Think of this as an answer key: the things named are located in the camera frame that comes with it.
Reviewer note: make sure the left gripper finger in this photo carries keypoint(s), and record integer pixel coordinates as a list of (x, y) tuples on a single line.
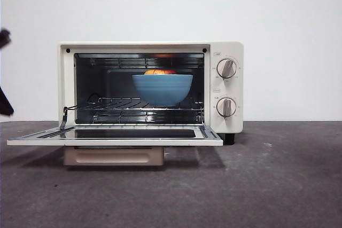
[(4, 105)]

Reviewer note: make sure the red yellow apple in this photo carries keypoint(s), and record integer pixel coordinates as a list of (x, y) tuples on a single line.
[(160, 72)]

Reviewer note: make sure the blue ribbed bowl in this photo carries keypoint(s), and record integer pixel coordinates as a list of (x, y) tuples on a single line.
[(163, 89)]

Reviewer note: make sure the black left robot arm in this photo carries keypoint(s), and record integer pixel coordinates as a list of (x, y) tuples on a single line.
[(4, 38)]

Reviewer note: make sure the beige oven knob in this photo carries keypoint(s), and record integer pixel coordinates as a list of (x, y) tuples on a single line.
[(226, 68), (226, 107)]

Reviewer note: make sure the cream toaster oven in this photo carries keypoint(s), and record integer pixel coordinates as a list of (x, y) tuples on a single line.
[(229, 49)]

